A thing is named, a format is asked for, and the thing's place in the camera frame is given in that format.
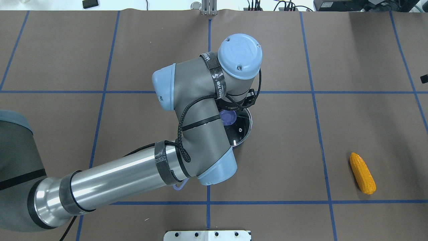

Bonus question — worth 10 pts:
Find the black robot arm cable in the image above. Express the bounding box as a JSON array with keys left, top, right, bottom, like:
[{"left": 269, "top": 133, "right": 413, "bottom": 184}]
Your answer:
[{"left": 124, "top": 67, "right": 262, "bottom": 163}]

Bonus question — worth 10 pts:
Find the glass pot lid purple knob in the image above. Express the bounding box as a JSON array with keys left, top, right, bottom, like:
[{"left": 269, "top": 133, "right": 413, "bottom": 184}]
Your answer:
[{"left": 219, "top": 108, "right": 253, "bottom": 148}]

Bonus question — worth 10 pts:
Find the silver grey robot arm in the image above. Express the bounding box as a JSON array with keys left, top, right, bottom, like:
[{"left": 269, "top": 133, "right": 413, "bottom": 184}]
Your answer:
[{"left": 1, "top": 33, "right": 263, "bottom": 232}]

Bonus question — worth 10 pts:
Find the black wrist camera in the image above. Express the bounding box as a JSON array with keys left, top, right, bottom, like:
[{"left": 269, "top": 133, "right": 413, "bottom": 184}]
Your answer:
[{"left": 242, "top": 88, "right": 257, "bottom": 108}]

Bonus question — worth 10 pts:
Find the yellow corn cob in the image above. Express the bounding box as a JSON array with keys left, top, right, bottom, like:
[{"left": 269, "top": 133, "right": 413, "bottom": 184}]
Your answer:
[{"left": 349, "top": 152, "right": 377, "bottom": 195}]

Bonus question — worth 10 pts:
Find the aluminium frame post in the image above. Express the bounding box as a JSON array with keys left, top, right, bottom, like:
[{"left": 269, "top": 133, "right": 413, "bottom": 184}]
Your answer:
[{"left": 201, "top": 0, "right": 218, "bottom": 16}]

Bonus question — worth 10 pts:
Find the small metal cylinder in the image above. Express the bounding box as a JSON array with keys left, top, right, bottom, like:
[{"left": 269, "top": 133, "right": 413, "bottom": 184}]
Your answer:
[{"left": 191, "top": 1, "right": 202, "bottom": 10}]

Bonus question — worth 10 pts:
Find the small black square pad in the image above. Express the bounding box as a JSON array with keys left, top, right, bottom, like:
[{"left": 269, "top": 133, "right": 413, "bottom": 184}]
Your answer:
[{"left": 82, "top": 0, "right": 99, "bottom": 9}]

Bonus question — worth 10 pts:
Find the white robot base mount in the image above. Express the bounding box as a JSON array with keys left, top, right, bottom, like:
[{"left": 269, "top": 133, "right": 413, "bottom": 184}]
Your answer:
[{"left": 163, "top": 230, "right": 252, "bottom": 241}]

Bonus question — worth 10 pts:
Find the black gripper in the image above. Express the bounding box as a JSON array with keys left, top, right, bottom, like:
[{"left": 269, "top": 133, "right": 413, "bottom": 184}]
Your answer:
[{"left": 216, "top": 95, "right": 247, "bottom": 111}]

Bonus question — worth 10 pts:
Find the dark blue saucepan purple handle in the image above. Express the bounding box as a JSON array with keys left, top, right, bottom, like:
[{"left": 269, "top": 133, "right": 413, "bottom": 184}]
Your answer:
[{"left": 169, "top": 110, "right": 252, "bottom": 186}]

